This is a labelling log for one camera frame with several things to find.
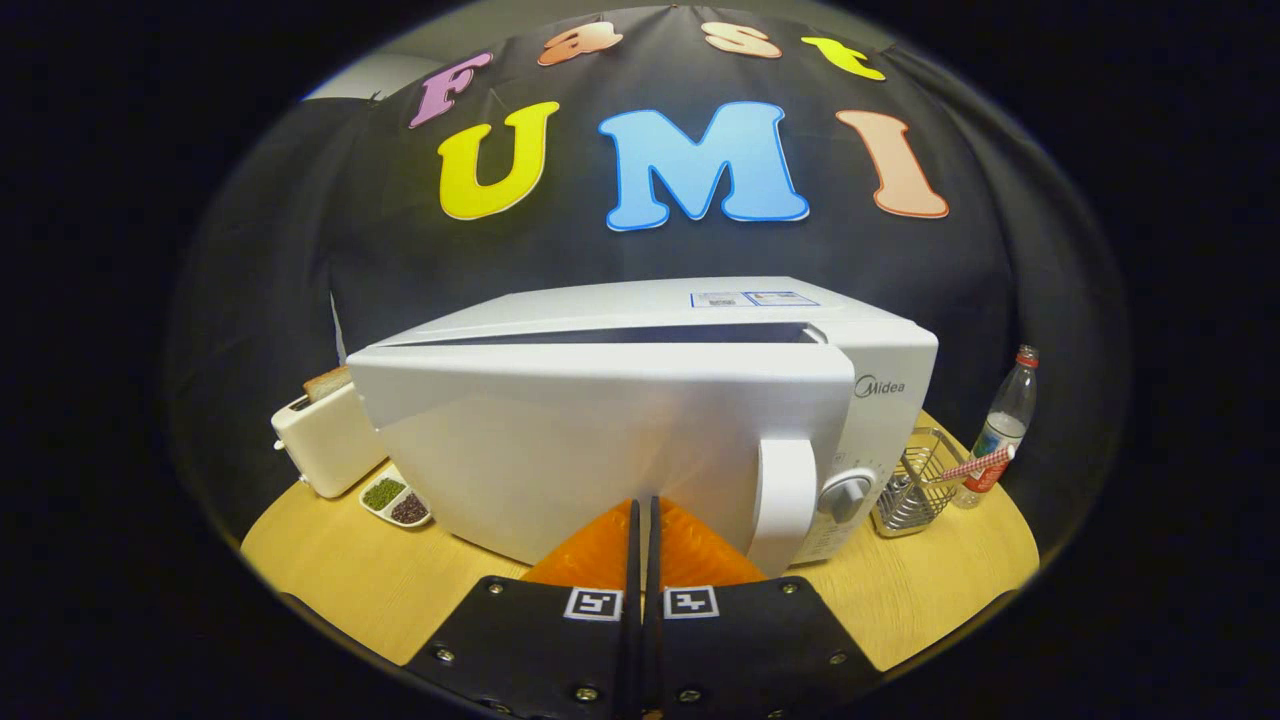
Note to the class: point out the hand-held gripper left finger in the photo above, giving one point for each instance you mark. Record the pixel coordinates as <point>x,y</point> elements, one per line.
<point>630,620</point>

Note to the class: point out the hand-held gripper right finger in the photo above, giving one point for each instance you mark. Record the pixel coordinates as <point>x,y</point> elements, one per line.
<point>656,620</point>

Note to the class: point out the white toaster oven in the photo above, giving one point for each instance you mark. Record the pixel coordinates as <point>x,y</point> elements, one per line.
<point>560,450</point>

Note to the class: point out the cream toaster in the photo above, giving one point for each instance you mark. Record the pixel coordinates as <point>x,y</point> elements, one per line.
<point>325,445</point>

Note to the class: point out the divided white bean dish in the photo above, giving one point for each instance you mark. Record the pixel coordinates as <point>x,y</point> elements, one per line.
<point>395,500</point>

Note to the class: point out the toasted bread slice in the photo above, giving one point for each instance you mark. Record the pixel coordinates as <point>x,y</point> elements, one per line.
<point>327,383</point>

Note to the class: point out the clear plastic water bottle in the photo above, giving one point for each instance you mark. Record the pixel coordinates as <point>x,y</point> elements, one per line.
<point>1005,420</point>

